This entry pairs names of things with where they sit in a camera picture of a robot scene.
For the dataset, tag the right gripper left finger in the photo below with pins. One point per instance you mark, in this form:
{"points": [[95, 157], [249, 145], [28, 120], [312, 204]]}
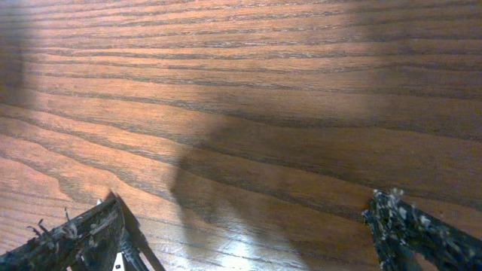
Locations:
{"points": [[89, 241]]}

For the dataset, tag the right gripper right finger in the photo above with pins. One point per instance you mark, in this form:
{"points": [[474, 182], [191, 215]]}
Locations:
{"points": [[400, 231]]}

